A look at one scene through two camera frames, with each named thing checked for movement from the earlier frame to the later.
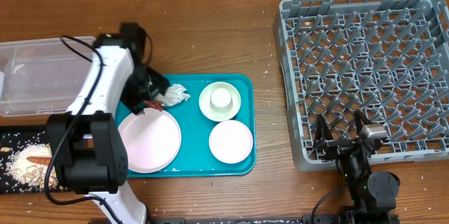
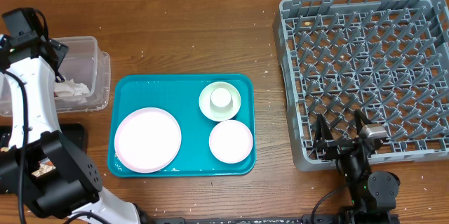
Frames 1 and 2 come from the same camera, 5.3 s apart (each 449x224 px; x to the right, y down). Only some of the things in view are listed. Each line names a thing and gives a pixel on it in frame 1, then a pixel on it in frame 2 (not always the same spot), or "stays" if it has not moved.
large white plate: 152,141 stays
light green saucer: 219,101 stays
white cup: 221,100 stays
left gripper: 132,100 to 61,48
